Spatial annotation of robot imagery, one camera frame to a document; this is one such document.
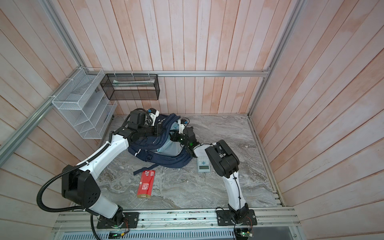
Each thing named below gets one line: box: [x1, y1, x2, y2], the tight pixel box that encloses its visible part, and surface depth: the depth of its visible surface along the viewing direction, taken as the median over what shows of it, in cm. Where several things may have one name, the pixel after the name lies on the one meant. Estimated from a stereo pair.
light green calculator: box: [197, 156, 211, 173], surface depth 94 cm
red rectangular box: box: [137, 170, 156, 199], surface depth 87 cm
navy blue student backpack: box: [128, 113, 193, 176], surface depth 90 cm
